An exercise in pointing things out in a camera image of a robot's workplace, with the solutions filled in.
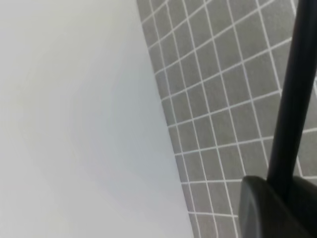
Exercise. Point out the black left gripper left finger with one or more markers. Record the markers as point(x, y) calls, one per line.
point(263, 214)

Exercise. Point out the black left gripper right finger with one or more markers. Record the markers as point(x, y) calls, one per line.
point(302, 201)

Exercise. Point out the black pen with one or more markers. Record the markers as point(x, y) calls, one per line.
point(295, 98)

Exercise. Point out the grey grid tablecloth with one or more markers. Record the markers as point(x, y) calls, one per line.
point(220, 68)

